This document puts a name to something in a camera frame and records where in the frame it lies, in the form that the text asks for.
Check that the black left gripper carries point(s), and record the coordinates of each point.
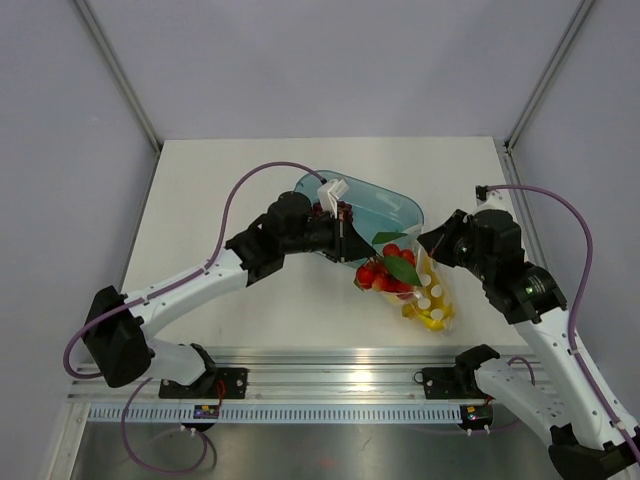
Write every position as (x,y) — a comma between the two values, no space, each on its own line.
(352,246)

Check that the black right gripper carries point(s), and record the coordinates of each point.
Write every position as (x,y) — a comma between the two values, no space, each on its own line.
(438,240)

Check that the red strawberries with leaves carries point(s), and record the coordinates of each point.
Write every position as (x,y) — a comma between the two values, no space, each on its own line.
(392,269)

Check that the clear dotted zip bag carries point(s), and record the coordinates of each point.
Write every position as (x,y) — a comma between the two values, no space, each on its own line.
(401,272)

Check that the yellow banana bunch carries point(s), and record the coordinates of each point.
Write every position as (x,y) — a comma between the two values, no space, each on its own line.
(431,305)

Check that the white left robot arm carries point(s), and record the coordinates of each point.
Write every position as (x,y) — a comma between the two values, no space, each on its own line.
(121,329)

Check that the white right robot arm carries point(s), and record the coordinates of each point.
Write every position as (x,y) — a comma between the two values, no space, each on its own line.
(589,434)

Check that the dark red grape bunch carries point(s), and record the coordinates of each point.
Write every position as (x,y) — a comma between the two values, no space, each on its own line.
(344,211)

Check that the teal plastic tray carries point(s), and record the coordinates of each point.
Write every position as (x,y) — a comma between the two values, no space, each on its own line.
(377,209)

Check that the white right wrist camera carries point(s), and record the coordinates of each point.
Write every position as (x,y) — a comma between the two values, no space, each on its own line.
(487,199)

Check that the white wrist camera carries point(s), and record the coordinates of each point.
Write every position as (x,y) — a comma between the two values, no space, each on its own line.
(487,199)
(330,193)

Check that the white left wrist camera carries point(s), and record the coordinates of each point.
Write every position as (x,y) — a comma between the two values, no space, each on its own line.
(330,193)

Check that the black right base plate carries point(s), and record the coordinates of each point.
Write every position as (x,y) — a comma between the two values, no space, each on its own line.
(447,383)

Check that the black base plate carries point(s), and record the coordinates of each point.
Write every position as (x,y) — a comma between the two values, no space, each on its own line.
(225,383)
(447,383)

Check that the aluminium mounting rail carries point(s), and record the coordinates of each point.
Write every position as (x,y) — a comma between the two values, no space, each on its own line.
(334,375)

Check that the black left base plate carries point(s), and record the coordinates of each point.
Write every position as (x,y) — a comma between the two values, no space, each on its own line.
(225,383)

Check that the right aluminium frame post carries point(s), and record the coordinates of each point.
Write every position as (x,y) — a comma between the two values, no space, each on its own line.
(551,69)

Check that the aluminium frame post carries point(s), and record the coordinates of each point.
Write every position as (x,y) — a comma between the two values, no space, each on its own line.
(551,69)
(98,36)

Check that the left aluminium frame post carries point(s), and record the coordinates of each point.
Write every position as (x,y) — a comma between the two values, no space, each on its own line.
(98,36)

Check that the white slotted cable duct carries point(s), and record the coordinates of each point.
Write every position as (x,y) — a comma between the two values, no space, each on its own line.
(239,413)

